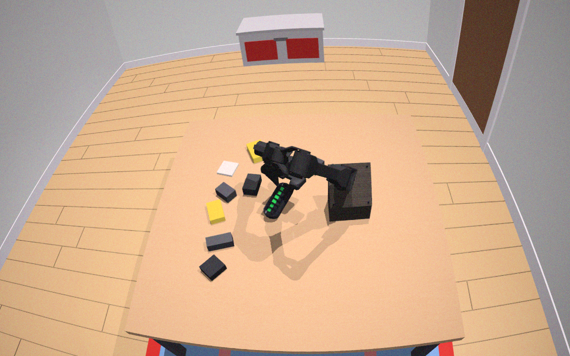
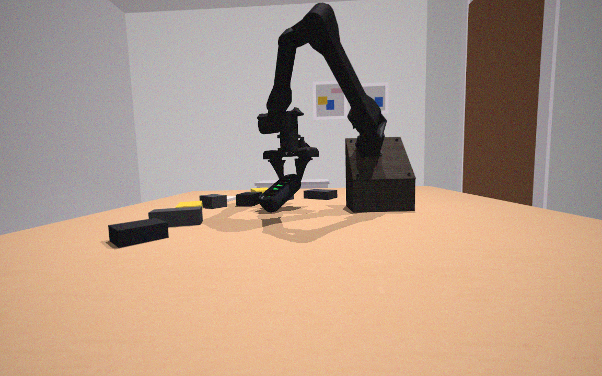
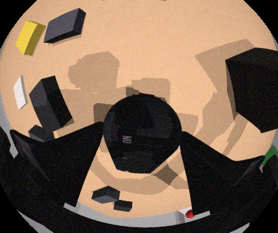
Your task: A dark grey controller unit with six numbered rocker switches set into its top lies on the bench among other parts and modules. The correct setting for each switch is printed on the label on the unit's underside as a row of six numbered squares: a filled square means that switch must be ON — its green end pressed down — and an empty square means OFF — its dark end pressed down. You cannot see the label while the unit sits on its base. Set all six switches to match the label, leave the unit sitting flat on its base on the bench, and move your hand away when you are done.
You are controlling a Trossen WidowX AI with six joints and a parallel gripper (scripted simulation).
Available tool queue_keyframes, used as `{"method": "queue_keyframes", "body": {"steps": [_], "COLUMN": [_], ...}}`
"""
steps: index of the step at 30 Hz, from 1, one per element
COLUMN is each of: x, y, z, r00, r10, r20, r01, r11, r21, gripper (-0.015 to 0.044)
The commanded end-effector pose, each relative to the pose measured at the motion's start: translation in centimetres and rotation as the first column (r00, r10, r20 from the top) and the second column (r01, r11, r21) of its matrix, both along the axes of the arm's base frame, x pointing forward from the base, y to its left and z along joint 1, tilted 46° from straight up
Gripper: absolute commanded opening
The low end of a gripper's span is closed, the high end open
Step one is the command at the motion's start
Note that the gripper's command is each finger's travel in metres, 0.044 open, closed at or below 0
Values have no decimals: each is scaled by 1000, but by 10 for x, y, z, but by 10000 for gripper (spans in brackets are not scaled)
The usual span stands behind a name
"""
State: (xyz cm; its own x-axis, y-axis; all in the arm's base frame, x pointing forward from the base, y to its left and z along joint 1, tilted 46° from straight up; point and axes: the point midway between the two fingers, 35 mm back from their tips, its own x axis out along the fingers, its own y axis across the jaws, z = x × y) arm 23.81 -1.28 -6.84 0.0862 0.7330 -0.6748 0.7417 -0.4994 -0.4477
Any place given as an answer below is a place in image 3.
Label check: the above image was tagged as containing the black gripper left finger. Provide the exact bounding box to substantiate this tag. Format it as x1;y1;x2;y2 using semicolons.
10;122;103;207

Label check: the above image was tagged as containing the dark grey rounded unit with white label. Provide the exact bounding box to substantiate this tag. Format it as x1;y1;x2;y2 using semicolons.
103;93;182;173

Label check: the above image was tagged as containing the yellow rectangular block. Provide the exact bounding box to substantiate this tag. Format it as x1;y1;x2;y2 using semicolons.
16;21;46;55

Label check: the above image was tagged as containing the white flat square plate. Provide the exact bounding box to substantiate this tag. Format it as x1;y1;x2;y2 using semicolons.
13;75;28;111

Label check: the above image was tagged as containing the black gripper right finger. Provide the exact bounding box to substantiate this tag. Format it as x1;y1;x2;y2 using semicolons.
180;131;265;216

